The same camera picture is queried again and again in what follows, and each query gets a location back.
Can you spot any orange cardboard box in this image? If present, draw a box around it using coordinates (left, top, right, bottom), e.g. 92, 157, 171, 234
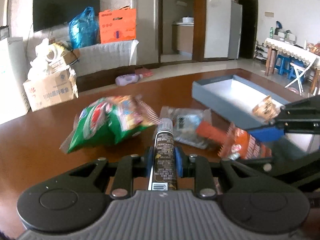
99, 6, 137, 43

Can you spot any green shrimp chips bag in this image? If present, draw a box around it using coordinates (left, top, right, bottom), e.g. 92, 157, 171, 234
60, 95, 160, 154

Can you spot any large brown cardboard carton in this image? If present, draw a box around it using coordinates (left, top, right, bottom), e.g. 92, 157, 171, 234
23, 66, 79, 112

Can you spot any brown snack packet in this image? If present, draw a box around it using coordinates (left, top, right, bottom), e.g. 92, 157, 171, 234
252, 95, 280, 122

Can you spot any lace cloth dining table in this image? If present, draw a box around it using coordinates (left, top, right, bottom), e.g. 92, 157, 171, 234
263, 37, 320, 93

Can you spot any white pot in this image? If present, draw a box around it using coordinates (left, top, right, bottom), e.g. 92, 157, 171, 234
182, 17, 194, 24

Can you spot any purple detergent bottle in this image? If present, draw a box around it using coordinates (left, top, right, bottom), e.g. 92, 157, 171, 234
115, 74, 143, 87

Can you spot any white mini fridge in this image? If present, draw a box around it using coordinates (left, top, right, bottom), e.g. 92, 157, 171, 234
1, 37, 30, 124

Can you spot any orange snack packet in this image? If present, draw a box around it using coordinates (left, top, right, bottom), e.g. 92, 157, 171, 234
196, 121, 272, 160

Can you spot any blue plastic stool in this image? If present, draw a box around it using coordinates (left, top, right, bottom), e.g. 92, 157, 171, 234
274, 54, 291, 75

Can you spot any blue plastic bag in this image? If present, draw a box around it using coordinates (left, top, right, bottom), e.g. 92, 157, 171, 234
69, 7, 99, 49

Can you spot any white plastic bags pile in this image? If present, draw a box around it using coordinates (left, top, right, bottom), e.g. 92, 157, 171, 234
28, 38, 56, 81

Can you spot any black wall television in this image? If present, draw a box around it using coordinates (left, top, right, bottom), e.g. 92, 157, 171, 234
33, 0, 100, 32

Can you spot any wooden kitchen cabinet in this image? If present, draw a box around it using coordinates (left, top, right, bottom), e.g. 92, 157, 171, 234
172, 24, 194, 54

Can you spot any white cloth covered cabinet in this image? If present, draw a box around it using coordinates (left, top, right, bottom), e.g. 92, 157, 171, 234
73, 40, 139, 77

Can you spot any clear dark snack packet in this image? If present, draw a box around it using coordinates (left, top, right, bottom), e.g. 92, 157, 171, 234
160, 106, 212, 150

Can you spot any small open cardboard box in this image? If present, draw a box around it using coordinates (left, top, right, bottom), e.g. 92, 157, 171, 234
47, 41, 80, 70

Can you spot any white folding rack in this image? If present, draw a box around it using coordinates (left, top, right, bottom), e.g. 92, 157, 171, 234
285, 58, 319, 95

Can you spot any dark brown snack stick pack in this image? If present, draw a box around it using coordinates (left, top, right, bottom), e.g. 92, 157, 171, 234
148, 118, 177, 191

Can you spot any grey shallow cardboard box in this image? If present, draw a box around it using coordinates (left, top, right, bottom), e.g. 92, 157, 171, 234
191, 75, 289, 129

